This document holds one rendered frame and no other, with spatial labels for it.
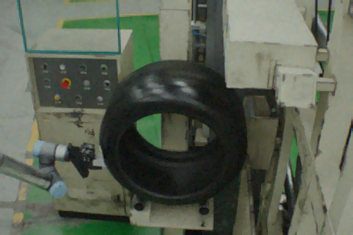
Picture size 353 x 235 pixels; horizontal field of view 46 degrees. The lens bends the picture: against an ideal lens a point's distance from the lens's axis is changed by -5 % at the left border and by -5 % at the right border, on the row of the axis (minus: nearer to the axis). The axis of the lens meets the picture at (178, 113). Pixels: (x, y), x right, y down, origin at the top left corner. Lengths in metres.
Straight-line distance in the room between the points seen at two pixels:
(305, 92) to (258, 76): 0.15
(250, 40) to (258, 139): 0.90
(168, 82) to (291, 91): 0.57
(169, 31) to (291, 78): 0.82
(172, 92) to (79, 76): 1.03
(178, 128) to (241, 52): 0.94
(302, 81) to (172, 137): 1.07
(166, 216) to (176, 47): 0.75
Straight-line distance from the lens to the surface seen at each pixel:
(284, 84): 1.13
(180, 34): 1.83
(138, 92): 1.57
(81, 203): 3.00
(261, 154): 2.05
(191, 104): 1.54
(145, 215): 1.92
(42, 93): 2.61
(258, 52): 1.18
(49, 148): 1.91
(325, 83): 1.25
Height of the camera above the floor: 2.22
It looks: 32 degrees down
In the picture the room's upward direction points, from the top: 1 degrees clockwise
